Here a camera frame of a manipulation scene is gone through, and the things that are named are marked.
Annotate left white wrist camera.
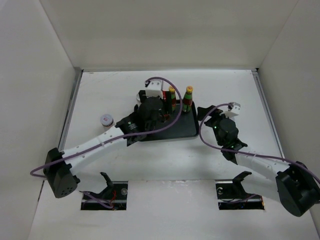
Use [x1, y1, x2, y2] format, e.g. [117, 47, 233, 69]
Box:
[144, 79, 164, 99]

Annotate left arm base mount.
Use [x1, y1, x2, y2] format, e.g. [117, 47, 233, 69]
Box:
[80, 172, 129, 211]

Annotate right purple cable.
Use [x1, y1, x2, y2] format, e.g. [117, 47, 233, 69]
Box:
[198, 103, 320, 186]

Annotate white jar red label lid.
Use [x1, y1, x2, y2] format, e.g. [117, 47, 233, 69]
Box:
[100, 113, 114, 130]

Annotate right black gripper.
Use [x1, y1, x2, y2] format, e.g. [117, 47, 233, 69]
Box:
[196, 105, 234, 146]

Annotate yellow cap sauce bottle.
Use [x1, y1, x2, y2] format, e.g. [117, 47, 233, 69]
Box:
[168, 85, 176, 112]
[182, 85, 194, 113]

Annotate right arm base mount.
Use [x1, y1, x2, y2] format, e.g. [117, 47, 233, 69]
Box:
[215, 171, 265, 211]

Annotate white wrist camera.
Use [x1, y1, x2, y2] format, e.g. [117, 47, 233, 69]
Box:
[144, 79, 164, 99]
[221, 102, 241, 118]

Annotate black plastic tray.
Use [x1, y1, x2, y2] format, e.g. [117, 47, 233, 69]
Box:
[141, 102, 199, 142]

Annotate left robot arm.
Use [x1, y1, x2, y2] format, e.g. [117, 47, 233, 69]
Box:
[43, 91, 165, 199]

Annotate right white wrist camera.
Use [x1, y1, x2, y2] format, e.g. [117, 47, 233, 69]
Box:
[221, 102, 241, 118]

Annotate silver lid white jar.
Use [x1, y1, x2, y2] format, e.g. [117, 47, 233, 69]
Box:
[136, 93, 141, 105]

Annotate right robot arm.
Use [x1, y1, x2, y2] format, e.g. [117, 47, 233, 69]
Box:
[197, 102, 320, 217]

